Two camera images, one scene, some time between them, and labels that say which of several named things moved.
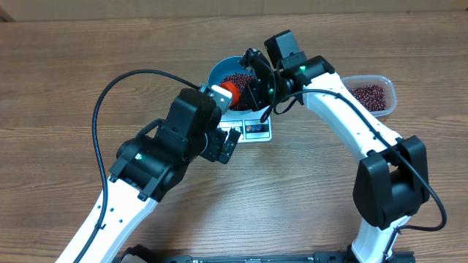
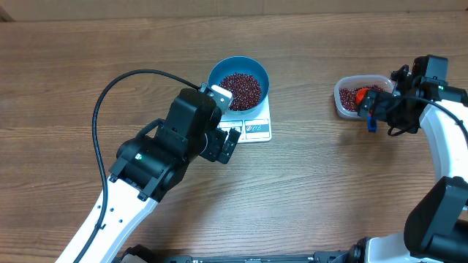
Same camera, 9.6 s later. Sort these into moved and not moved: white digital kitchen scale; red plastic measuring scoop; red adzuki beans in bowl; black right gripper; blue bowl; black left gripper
Moved: red plastic measuring scoop; black right gripper
Not moved: blue bowl; red adzuki beans in bowl; black left gripper; white digital kitchen scale
